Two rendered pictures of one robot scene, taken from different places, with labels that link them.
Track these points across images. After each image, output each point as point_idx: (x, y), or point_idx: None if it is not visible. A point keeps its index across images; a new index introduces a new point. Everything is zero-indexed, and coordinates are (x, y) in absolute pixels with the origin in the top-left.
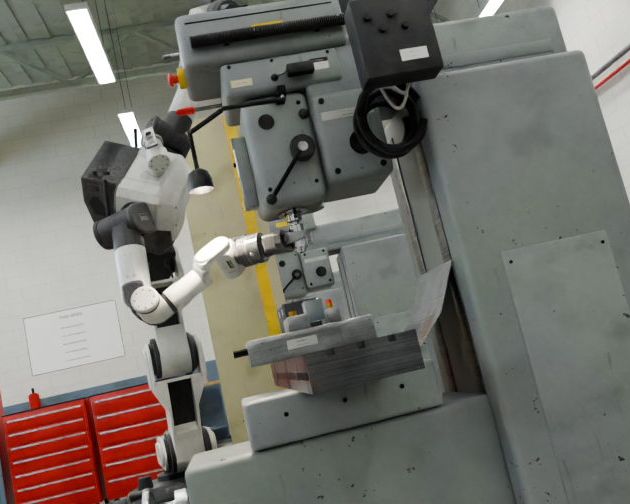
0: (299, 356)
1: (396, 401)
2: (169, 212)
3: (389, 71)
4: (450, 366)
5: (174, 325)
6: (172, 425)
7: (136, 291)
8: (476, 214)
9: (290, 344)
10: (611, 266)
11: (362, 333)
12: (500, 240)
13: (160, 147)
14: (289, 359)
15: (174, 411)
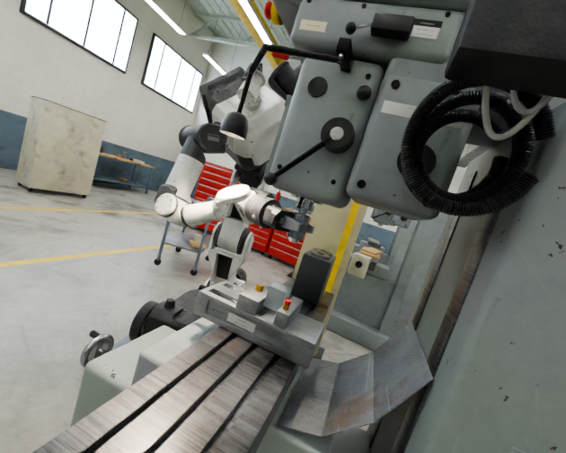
0: (66, 430)
1: None
2: (244, 143)
3: (518, 46)
4: (379, 424)
5: (237, 221)
6: (210, 278)
7: (163, 195)
8: (514, 369)
9: (230, 316)
10: None
11: (296, 355)
12: (527, 431)
13: (252, 83)
14: (184, 350)
15: (219, 269)
